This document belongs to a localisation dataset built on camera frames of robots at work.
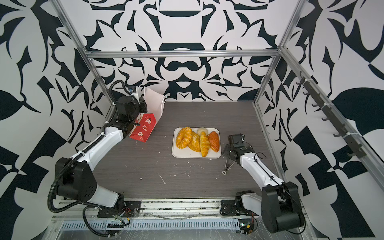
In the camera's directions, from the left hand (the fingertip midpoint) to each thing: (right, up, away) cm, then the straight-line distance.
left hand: (142, 94), depth 81 cm
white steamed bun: (+33, -20, +19) cm, 43 cm away
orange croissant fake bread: (+40, -27, +13) cm, 50 cm away
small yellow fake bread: (+34, -28, +9) cm, 45 cm away
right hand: (+49, -32, +7) cm, 59 cm away
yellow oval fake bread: (+29, -27, +11) cm, 41 cm away
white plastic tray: (+24, -34, +13) cm, 44 cm away
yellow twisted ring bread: (+22, -24, +10) cm, 34 cm away
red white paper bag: (+1, -15, +4) cm, 16 cm away
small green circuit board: (+52, -64, -10) cm, 83 cm away
